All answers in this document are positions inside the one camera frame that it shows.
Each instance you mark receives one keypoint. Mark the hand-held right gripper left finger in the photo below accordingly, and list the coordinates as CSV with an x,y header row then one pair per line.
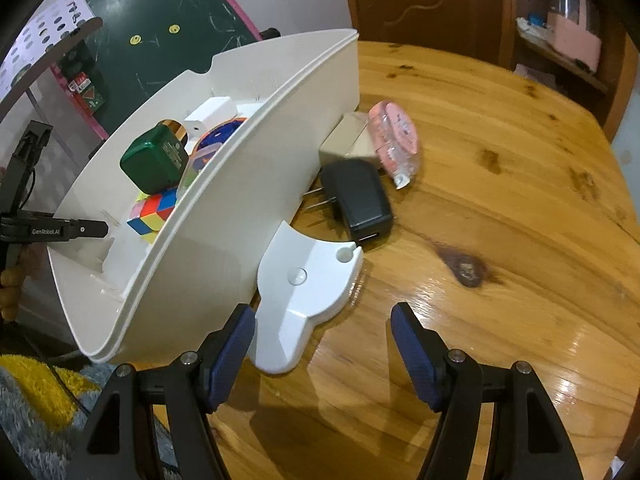
x,y
230,360

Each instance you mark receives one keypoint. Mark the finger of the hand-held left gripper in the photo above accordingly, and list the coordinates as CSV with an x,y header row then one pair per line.
x,y
90,229

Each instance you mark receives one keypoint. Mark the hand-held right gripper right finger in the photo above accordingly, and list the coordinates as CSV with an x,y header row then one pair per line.
x,y
417,360

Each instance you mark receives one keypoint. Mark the white plastic bracket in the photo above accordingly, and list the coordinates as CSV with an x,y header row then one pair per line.
x,y
295,300

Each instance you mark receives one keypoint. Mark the green perfume bottle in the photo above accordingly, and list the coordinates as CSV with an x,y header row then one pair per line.
x,y
150,160

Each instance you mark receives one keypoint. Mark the white plastic bin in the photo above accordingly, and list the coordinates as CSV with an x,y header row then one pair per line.
x,y
210,260

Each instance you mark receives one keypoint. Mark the clear plastic container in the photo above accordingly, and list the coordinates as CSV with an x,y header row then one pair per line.
x,y
197,162

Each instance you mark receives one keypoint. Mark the orange round case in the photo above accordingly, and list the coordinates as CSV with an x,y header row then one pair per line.
x,y
222,132

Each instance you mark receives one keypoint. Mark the white charger block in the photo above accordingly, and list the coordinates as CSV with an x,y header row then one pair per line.
x,y
210,112

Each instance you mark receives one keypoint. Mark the black power adapter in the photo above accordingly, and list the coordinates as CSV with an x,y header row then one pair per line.
x,y
360,200

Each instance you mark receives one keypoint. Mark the pink plastic bottle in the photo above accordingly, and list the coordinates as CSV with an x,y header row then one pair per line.
x,y
395,135

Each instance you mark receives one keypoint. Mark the beige plastic box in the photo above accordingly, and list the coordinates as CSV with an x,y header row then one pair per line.
x,y
345,142

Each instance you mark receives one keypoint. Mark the colourful puzzle cube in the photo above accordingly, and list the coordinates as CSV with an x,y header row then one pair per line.
x,y
150,212

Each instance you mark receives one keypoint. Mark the red green card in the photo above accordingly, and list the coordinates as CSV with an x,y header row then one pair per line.
x,y
90,90

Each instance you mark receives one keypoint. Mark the yellow grey rug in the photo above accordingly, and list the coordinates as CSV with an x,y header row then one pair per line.
x,y
35,410

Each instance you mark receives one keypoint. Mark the dark wooden shelf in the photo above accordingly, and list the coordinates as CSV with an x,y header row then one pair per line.
x,y
565,80

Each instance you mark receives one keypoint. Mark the pink appliance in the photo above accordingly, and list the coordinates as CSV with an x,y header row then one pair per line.
x,y
572,35

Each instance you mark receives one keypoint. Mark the brown wooden door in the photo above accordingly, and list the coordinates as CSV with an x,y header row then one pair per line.
x,y
425,0

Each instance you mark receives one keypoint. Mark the black stand bracket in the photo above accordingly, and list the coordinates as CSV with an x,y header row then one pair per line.
x,y
32,160

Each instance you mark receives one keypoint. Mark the green chalkboard with pink frame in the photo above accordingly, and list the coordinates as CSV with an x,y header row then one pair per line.
x,y
175,10

